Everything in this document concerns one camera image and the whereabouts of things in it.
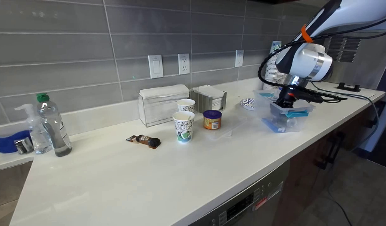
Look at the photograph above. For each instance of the hand soap pump bottle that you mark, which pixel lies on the hand soap pump bottle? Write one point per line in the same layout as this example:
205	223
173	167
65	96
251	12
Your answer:
39	135

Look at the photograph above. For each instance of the white light switch plate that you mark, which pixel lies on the white light switch plate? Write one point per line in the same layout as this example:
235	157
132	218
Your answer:
154	64

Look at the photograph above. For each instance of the grey folded towel stack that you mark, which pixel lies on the grey folded towel stack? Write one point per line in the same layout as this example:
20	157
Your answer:
207	98

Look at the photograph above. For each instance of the blue sponge holder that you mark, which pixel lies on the blue sponge holder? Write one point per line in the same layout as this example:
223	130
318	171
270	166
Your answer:
17	142

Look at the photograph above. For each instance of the white wall outlet right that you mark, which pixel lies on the white wall outlet right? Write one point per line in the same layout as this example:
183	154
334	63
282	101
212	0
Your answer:
238	58

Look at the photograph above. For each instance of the white wall outlet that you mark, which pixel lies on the white wall outlet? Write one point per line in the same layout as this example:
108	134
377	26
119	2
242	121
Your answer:
238	58
183	63

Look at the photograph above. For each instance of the patterned paper cup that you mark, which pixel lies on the patterned paper cup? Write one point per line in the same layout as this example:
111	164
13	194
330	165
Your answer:
183	126
186	105

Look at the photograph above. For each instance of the small orange blue tub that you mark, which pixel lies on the small orange blue tub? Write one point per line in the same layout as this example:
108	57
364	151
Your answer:
211	120

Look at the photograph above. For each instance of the clear napkin dispenser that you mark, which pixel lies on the clear napkin dispenser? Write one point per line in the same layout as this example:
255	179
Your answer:
157	105

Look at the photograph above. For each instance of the black cabinet handle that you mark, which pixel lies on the black cabinet handle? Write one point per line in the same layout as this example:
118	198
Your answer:
329	156

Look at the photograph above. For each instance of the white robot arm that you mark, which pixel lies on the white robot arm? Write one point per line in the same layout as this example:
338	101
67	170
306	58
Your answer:
305	59

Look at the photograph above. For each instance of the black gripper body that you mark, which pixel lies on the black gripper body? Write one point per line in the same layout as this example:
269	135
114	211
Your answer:
293	90

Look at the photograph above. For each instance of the patterned paper cup back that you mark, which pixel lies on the patterned paper cup back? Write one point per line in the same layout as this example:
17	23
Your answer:
186	105

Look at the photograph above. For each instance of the clear water bottle green cap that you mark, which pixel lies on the clear water bottle green cap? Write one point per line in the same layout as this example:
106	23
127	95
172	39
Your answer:
47	110

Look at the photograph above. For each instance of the stainless steel dishwasher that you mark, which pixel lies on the stainless steel dishwasher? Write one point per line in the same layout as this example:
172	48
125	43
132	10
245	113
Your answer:
254	206

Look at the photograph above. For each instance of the patterned paper cup front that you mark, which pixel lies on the patterned paper cup front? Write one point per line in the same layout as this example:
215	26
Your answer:
183	126

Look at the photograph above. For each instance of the dark snack wrapper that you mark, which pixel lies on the dark snack wrapper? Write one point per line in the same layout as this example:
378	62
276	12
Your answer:
144	140

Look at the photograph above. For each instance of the black object on counter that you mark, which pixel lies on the black object on counter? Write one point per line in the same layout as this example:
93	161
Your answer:
344	87

